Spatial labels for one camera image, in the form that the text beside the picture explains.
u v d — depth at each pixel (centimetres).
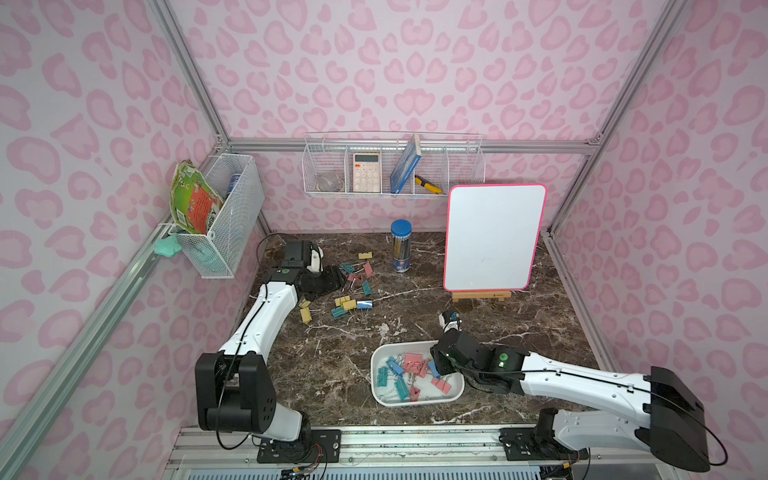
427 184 98
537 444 66
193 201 73
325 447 73
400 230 95
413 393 77
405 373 83
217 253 73
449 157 100
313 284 71
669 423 40
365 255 113
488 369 56
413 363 85
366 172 95
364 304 98
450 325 69
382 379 82
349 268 109
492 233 88
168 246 63
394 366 84
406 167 88
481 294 94
